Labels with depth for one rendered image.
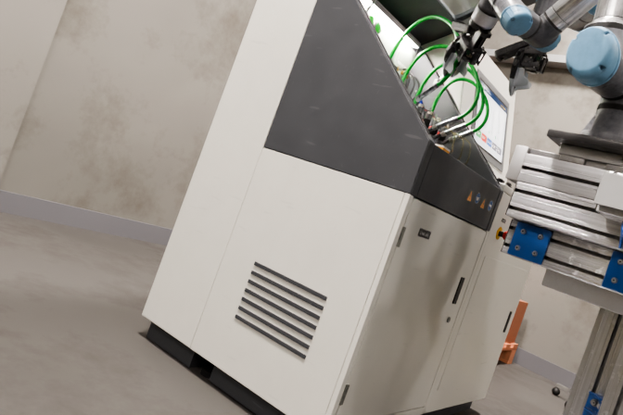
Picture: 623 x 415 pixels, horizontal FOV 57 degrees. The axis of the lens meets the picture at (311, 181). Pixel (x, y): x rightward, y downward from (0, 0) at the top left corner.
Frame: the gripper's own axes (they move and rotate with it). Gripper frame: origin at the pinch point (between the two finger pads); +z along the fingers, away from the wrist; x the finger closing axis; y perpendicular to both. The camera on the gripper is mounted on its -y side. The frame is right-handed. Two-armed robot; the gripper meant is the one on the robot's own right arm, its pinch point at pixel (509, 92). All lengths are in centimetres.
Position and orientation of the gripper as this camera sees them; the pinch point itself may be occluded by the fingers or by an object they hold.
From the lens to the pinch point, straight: 200.6
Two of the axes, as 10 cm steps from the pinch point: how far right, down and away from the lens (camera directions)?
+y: 7.6, 2.6, -6.0
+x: 5.6, 2.2, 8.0
